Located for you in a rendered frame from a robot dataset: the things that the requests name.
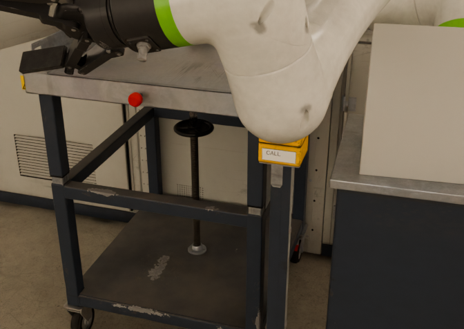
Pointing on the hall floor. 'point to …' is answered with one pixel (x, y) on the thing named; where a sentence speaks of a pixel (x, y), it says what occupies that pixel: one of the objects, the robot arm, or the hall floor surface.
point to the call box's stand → (279, 245)
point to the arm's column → (395, 263)
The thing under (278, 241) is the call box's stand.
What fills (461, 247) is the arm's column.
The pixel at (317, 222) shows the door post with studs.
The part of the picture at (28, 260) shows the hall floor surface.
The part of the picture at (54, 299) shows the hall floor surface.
